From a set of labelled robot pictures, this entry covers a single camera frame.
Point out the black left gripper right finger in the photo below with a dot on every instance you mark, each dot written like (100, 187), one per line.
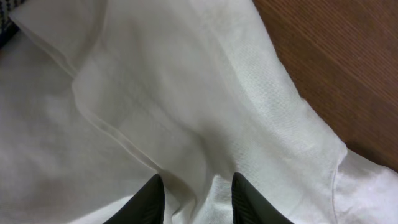
(250, 207)

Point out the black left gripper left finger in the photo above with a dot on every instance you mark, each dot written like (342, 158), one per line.
(147, 206)

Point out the white t-shirt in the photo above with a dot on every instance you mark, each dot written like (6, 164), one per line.
(98, 96)

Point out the folded black garment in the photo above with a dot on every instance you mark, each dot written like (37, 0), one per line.
(8, 27)

